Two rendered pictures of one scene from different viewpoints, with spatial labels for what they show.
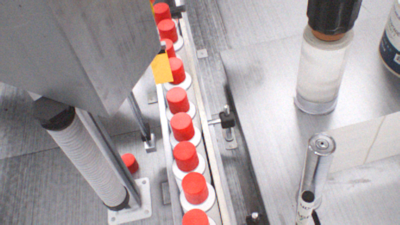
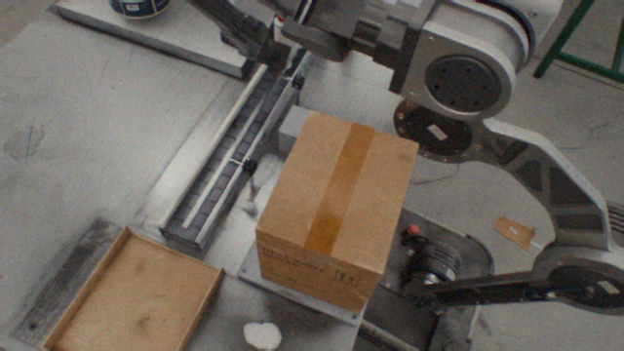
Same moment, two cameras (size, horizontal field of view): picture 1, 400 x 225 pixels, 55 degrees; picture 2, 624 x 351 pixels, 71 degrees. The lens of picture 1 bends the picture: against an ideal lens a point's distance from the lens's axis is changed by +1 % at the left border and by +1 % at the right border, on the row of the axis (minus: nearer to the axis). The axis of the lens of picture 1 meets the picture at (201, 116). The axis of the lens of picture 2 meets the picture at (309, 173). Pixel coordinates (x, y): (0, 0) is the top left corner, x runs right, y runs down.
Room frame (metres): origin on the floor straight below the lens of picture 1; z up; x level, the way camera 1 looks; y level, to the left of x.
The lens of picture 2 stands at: (1.52, 0.44, 1.85)
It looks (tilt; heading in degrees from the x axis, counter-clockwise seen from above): 58 degrees down; 198
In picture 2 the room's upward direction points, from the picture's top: 5 degrees clockwise
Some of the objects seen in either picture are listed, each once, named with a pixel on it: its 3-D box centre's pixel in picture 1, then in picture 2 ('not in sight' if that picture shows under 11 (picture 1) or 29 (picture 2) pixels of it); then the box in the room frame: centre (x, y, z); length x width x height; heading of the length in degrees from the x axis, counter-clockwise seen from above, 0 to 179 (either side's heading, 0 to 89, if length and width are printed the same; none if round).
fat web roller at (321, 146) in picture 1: (314, 174); not in sight; (0.26, -0.16, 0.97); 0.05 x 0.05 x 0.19
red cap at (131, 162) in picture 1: (128, 163); not in sight; (0.43, 0.17, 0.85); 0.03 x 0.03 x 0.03
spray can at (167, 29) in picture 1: (175, 63); not in sight; (0.56, 0.03, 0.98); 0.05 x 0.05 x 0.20
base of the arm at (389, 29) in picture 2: not in sight; (391, 34); (1.03, 0.38, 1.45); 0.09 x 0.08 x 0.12; 174
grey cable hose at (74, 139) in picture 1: (90, 162); not in sight; (0.24, 0.13, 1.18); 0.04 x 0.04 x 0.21
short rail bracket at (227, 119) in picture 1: (227, 122); not in sight; (0.46, -0.05, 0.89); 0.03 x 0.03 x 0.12; 1
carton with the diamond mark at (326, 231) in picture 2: not in sight; (335, 214); (1.08, 0.37, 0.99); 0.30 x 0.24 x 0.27; 3
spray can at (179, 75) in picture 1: (182, 101); not in sight; (0.46, 0.03, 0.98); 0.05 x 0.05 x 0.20
